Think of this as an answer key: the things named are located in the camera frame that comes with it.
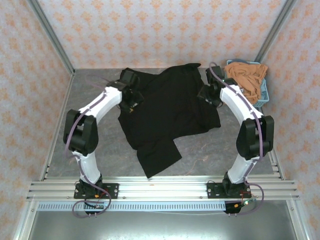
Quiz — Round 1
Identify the tan orange t-shirt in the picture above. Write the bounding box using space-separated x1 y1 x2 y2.
223 61 269 105

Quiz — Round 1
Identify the black floral print t-shirt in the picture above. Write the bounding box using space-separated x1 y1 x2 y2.
117 62 222 180

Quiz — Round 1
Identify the blue plastic basket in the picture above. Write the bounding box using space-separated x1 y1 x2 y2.
226 58 271 108

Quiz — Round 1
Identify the shiny metal sheet panel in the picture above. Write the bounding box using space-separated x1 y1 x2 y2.
24 199 302 240

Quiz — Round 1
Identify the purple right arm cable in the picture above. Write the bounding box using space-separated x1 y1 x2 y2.
209 61 265 216

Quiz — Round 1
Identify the aluminium table side rail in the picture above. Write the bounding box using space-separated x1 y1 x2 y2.
258 106 285 181
39 74 76 181

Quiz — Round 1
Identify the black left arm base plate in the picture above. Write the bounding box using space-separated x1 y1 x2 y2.
73 183 120 200

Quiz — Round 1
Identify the aluminium mounting rail beam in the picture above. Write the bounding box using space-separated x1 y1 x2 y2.
26 176 300 201

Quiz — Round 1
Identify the aluminium corner post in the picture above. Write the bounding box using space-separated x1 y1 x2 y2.
254 0 298 66
26 0 76 76

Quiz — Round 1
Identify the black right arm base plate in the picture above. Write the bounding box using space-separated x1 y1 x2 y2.
206 181 252 200

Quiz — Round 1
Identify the grey slotted cable duct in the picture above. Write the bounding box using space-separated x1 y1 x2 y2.
37 201 228 212

